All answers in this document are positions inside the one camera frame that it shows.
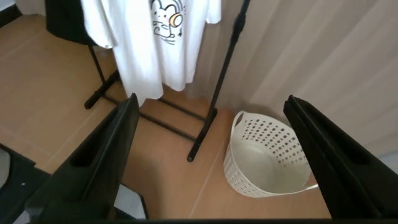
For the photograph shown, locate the white laundry basket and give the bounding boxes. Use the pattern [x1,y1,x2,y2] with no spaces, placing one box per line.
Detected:
[223,110,320,199]

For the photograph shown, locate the black clothes rack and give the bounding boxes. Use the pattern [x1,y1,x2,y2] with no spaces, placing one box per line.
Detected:
[83,0,252,163]

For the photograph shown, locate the white printed T-shirt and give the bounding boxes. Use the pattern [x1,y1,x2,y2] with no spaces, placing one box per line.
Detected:
[80,0,223,107]

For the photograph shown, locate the beige curtain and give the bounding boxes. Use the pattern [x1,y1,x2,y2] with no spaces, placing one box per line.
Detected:
[185,0,398,157]

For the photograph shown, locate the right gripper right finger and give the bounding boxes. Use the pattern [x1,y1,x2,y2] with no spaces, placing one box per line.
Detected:
[282,95,398,219]

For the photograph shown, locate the black garment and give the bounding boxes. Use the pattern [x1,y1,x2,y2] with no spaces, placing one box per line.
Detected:
[45,0,98,47]

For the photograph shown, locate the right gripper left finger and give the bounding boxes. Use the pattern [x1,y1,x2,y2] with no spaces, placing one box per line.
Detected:
[24,92,140,219]

